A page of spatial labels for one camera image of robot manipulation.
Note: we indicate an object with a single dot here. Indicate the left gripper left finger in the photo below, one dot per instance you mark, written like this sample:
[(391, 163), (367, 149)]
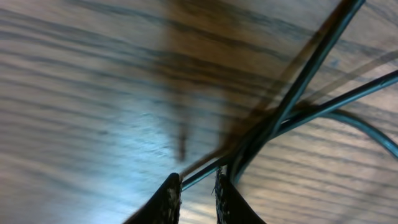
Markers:
[(163, 207)]

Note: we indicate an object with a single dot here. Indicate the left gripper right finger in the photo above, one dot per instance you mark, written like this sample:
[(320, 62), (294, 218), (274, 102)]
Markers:
[(231, 207)]

